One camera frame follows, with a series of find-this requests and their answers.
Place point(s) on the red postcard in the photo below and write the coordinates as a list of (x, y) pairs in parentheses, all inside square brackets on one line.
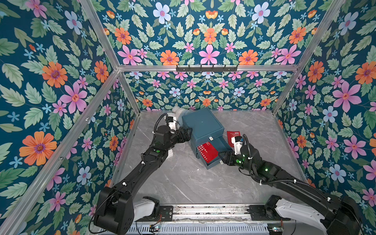
[(208, 152), (231, 135)]

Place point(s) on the aluminium corner frame post left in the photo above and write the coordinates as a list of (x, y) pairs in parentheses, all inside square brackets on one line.
[(93, 17)]

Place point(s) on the aluminium corner frame post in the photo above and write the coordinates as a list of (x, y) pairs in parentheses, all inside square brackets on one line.
[(93, 17), (326, 22)]

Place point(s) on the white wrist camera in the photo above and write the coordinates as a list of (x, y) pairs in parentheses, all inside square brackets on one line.
[(171, 123), (237, 141)]

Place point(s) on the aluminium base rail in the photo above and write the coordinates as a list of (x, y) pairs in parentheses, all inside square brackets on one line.
[(216, 219)]

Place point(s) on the metal hook rail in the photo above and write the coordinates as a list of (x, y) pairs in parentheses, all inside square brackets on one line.
[(207, 68)]

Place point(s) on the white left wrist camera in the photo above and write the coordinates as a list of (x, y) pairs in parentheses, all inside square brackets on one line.
[(171, 123)]

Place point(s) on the aluminium corner frame post right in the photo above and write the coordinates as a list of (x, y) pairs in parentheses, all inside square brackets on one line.
[(326, 22)]

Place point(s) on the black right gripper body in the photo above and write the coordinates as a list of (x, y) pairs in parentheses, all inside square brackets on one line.
[(228, 157)]

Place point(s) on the teal drawer cabinet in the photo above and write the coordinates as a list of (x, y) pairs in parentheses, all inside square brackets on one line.
[(206, 128)]

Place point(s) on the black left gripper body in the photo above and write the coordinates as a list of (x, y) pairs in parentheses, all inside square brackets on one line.
[(177, 138)]

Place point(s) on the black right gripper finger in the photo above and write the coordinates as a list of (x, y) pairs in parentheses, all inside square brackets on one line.
[(223, 154), (225, 161)]

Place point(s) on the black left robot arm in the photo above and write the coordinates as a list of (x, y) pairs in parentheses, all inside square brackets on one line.
[(116, 210)]

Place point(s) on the white plush toy blue hoodie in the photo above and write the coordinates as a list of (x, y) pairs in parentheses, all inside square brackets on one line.
[(180, 112)]

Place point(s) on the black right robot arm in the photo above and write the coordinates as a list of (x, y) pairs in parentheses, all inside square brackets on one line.
[(329, 213)]

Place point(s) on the aluminium horizontal frame bar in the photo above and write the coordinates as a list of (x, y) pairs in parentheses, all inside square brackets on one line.
[(145, 68)]

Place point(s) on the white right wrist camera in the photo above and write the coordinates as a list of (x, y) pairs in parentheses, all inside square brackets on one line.
[(237, 141)]

